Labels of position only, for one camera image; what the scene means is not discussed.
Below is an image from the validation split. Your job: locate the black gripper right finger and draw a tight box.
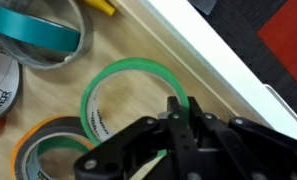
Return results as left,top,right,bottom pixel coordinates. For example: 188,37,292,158
187,96,297,180

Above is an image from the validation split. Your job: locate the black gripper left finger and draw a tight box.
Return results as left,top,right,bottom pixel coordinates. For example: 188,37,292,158
73,96,202,180

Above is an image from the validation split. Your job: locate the green masking tape roll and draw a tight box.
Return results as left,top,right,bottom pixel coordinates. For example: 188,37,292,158
79,57,191,158

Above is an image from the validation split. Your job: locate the small green tape roll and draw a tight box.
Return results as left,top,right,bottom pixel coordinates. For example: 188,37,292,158
35,136,91,158

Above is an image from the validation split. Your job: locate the wooden drawer with white front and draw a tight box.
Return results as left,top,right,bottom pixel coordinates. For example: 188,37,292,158
0,0,297,180

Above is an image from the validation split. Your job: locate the dark grey tape roll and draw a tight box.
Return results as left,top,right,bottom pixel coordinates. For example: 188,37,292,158
14,125,93,180

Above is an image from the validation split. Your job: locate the orange tape roll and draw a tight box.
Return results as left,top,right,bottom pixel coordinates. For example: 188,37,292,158
10,115,96,180

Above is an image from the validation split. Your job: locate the teal tape roll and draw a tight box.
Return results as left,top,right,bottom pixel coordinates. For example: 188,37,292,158
0,5,82,54

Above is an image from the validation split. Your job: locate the yellow plastic item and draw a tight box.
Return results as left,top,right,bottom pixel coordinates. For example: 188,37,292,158
83,0,117,17

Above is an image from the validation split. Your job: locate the white drawer handle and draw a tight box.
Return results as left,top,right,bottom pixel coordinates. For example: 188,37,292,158
263,83,297,133

